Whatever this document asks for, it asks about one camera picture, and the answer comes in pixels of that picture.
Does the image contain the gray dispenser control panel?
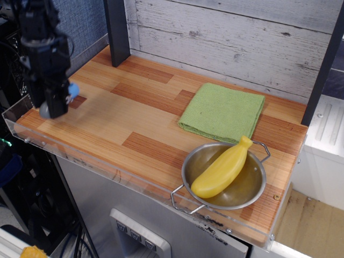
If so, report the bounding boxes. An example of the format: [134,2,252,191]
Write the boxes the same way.
[110,208,172,258]

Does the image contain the gray ball blue handle scoop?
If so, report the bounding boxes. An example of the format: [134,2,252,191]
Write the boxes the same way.
[39,83,80,119]

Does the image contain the black left vertical post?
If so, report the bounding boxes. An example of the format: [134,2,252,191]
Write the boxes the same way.
[103,0,131,67]

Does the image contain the white ridged block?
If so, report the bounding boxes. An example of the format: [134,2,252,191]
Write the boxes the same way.
[304,95,343,163]

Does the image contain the clear acrylic table guard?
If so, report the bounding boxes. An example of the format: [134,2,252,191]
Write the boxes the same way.
[1,35,309,252]

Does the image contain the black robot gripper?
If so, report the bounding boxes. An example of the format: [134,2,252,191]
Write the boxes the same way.
[21,34,70,119]

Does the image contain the yellow toy banana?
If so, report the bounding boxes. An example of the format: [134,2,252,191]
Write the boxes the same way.
[191,135,253,199]

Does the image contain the silver metal pot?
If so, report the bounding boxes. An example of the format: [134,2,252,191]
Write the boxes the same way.
[170,141,270,214]

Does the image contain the black vertical post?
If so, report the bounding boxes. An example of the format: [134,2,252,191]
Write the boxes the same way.
[103,0,131,67]
[301,2,343,126]

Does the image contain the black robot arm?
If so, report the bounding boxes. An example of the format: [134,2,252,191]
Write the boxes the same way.
[12,1,71,118]

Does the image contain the yellow black object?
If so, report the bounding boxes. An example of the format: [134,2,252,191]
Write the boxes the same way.
[20,246,48,258]

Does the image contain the green folded cloth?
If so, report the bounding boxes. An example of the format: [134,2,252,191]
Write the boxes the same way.
[178,83,265,144]

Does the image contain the black right vertical post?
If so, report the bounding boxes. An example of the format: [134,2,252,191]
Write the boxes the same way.
[301,2,343,126]

